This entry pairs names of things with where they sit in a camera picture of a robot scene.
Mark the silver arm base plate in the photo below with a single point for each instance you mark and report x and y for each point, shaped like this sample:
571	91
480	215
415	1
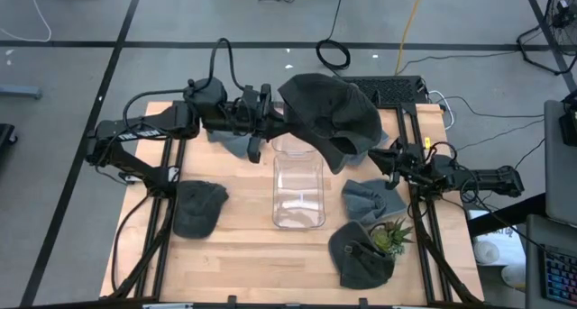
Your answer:
174	174

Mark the light blue-grey cap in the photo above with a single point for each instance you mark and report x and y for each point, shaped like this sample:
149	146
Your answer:
230	143

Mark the black perforated computer case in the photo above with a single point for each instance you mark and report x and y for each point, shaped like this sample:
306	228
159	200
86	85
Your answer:
392	89

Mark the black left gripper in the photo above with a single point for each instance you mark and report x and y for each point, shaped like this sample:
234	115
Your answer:
243	115

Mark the white printed box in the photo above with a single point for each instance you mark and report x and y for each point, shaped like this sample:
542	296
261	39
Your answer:
509	248

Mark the grey desk with black device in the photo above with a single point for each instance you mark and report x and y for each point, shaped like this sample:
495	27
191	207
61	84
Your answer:
559	187

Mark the charcoal cap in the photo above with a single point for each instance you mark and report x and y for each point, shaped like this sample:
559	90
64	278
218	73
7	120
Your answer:
198	210

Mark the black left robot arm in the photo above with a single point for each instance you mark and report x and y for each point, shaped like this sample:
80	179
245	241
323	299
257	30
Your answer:
149	124

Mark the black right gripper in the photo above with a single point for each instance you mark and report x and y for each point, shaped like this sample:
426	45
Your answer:
411	164

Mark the grey desk with keyboard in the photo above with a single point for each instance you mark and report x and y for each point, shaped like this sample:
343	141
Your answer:
534	264

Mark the clear plastic bin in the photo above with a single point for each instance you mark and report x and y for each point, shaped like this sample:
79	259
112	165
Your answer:
297	196

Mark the black desk device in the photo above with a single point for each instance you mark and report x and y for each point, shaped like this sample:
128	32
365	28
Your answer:
569	129

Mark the slate grey cap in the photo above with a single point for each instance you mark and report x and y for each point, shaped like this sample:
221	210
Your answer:
369	201

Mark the black washed cap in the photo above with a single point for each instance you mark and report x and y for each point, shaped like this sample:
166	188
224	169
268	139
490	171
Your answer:
333	111

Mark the black floor object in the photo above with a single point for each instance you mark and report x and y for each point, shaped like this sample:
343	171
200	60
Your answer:
5	135

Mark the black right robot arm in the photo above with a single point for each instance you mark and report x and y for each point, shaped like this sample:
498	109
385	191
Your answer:
491	180

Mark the potted green succulent plant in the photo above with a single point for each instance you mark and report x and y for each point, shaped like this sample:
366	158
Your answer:
383	239

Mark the black floor fan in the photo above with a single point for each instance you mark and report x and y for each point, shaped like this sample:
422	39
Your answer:
563	7

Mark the black diagonal beam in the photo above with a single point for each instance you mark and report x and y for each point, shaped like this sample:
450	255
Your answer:
496	220

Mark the blue-grey floor bar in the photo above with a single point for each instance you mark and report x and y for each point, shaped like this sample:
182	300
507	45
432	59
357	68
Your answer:
20	92

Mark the backlit rainbow keyboard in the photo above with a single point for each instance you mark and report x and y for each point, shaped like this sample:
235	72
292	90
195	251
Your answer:
561	277

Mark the white paper roll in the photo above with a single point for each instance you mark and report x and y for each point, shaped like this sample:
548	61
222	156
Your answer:
486	252
514	276

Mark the black aluminium table frame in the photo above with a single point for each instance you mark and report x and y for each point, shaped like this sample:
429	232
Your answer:
408	108

